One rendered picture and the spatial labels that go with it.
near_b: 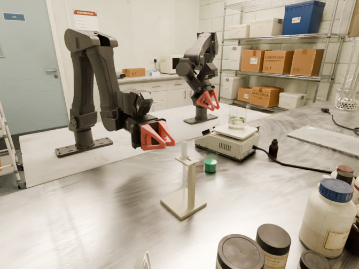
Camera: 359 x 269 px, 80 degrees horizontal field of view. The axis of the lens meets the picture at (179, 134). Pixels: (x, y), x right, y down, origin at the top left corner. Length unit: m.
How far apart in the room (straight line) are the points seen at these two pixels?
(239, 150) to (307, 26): 2.37
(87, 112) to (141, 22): 3.13
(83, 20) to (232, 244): 3.36
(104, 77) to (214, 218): 0.47
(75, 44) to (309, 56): 2.54
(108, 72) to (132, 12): 3.16
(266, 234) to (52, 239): 0.40
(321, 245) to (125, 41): 3.51
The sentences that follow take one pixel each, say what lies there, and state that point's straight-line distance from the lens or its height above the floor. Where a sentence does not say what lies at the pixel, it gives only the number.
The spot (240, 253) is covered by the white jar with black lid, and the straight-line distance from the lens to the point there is 0.36.
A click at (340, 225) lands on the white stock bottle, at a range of 0.47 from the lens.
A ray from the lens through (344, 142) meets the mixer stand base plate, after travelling 1.07.
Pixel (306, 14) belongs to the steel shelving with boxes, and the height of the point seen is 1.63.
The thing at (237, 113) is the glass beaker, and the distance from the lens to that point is 0.74.
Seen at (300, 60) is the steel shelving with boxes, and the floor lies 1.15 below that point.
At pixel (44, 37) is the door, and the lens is 3.39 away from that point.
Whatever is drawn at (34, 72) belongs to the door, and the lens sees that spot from 3.37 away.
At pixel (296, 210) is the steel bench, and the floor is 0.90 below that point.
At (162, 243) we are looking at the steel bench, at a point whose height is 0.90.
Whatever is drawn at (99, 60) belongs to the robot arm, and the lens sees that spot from 0.67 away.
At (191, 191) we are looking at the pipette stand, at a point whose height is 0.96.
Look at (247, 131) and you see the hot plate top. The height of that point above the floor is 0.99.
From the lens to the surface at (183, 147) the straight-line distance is 0.46.
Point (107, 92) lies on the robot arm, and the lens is 0.67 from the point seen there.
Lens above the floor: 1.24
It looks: 21 degrees down
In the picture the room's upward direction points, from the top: straight up
